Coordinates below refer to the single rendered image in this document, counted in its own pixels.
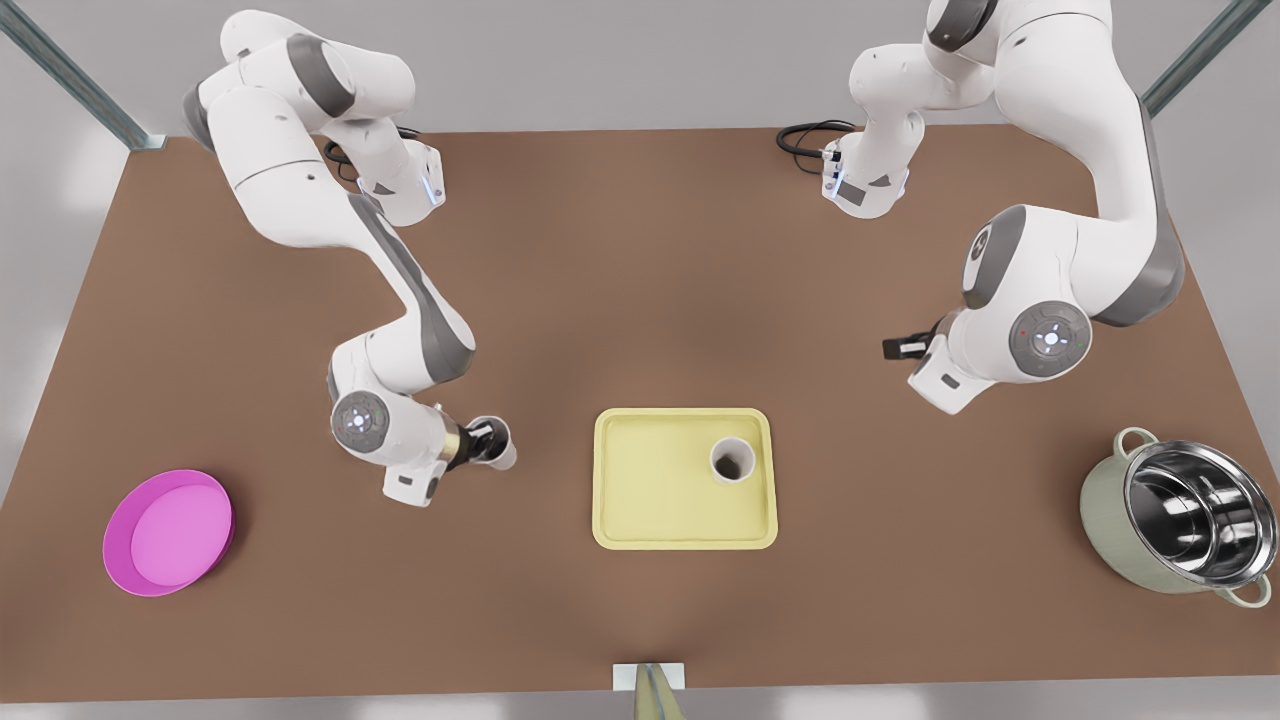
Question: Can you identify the pink round plate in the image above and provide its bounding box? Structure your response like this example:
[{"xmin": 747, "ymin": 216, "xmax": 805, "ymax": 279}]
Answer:
[{"xmin": 102, "ymin": 469, "xmax": 237, "ymax": 599}]

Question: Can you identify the pale yellow rectangular tray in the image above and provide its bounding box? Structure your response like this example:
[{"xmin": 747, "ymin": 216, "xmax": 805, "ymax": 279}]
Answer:
[{"xmin": 592, "ymin": 407, "xmax": 780, "ymax": 552}]

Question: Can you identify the black cable loop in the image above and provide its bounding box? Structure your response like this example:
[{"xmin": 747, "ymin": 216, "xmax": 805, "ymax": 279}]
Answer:
[
  {"xmin": 776, "ymin": 119, "xmax": 861, "ymax": 163},
  {"xmin": 322, "ymin": 124, "xmax": 423, "ymax": 185}
]

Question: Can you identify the silver frame post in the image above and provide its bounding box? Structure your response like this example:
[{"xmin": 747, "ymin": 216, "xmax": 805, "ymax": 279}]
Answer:
[
  {"xmin": 1141, "ymin": 0, "xmax": 1273, "ymax": 118},
  {"xmin": 0, "ymin": 0, "xmax": 167, "ymax": 152},
  {"xmin": 611, "ymin": 661, "xmax": 689, "ymax": 720}
]

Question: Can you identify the white IKEA cup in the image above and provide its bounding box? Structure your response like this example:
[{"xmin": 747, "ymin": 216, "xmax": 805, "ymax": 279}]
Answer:
[
  {"xmin": 709, "ymin": 436, "xmax": 757, "ymax": 487},
  {"xmin": 470, "ymin": 415, "xmax": 519, "ymax": 472}
]

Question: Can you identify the pale green steel pot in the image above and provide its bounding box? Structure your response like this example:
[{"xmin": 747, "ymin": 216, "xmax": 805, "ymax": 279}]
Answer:
[{"xmin": 1079, "ymin": 427, "xmax": 1280, "ymax": 609}]

